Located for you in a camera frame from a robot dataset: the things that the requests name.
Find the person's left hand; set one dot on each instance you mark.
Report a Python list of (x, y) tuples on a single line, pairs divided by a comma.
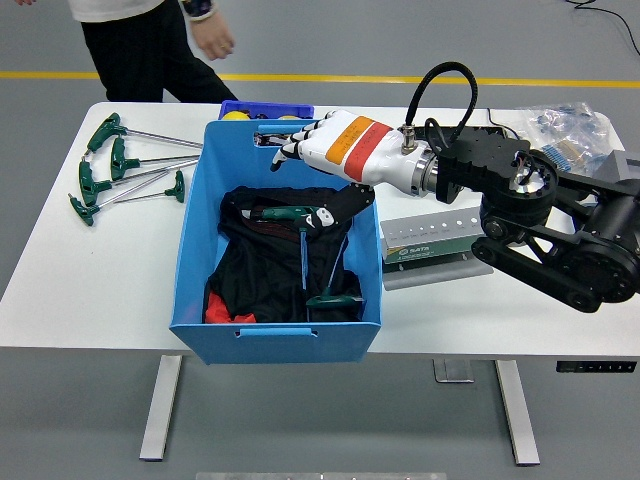
[(215, 37)]

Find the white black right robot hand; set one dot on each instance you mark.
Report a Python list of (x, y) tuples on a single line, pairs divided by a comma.
[(370, 150)]

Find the grey green hex key stand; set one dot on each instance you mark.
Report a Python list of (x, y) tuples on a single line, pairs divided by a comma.
[(430, 250)]

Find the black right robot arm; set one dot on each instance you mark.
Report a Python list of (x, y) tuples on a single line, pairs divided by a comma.
[(525, 210)]

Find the large blue plastic box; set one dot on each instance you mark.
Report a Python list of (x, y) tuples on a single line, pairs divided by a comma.
[(235, 160)]

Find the black wrist watch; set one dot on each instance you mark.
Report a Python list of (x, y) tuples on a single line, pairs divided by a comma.
[(197, 6)]

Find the person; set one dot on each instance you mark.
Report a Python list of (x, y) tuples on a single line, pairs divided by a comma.
[(135, 50)]

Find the yellow round object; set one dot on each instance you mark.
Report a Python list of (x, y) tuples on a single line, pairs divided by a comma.
[(235, 116), (288, 117)]

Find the small dark blue bin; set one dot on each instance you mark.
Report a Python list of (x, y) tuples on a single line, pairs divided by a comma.
[(270, 107)]

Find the black cloth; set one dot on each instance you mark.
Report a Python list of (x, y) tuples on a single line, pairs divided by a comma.
[(265, 270)]

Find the tan resistor tape strip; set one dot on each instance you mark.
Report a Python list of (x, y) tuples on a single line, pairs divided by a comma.
[(570, 150)]

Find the clear bag of resistors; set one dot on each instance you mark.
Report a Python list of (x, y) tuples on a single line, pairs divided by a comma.
[(570, 122)]

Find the red cloth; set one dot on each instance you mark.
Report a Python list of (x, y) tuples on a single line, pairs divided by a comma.
[(217, 310)]

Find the grey block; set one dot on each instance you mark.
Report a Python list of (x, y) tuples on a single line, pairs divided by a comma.
[(622, 162)]

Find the white table leg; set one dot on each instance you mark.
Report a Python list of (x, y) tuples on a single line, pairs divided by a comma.
[(160, 410), (520, 415)]

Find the black table control panel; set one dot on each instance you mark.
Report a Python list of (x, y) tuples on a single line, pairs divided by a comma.
[(595, 366)]

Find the grey metal table bracket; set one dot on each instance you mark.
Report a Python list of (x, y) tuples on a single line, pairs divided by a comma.
[(454, 371)]

